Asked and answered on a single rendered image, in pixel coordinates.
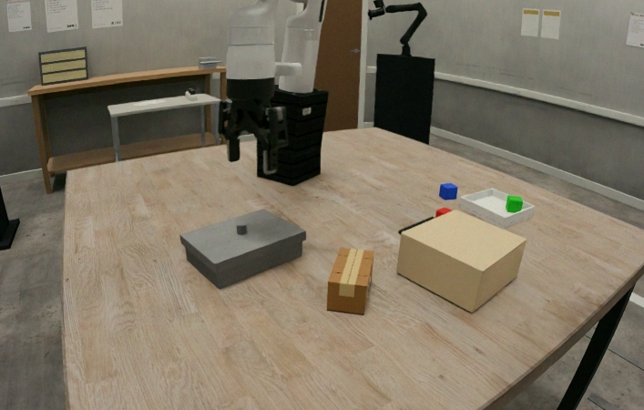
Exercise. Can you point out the blue block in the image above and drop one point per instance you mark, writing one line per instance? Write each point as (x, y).
(448, 191)

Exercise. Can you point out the green block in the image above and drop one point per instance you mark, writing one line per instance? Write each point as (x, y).
(513, 204)

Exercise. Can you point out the red block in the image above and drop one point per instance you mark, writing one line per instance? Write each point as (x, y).
(442, 211)

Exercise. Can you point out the brown cardboard box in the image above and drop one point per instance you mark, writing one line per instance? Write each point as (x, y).
(351, 275)

